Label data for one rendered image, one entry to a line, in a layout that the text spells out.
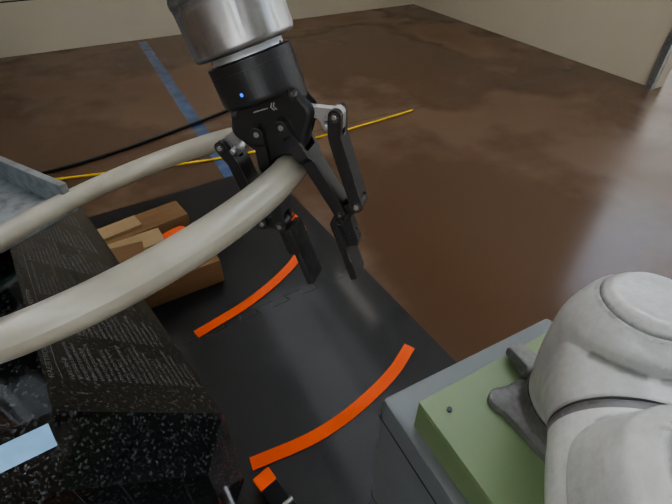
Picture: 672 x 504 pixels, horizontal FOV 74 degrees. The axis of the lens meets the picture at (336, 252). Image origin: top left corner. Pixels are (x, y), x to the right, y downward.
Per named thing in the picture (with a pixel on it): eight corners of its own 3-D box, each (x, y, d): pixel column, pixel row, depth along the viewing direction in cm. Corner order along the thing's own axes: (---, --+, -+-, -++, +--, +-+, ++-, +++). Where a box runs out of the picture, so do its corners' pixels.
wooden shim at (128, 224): (91, 247, 212) (90, 244, 211) (84, 237, 218) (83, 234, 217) (142, 226, 225) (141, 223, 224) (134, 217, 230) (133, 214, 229)
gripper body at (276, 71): (306, 28, 39) (339, 129, 43) (227, 57, 43) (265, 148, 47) (273, 44, 33) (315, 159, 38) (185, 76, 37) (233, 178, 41)
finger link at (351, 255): (337, 209, 46) (344, 207, 46) (357, 264, 49) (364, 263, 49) (329, 223, 44) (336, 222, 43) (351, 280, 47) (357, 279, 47)
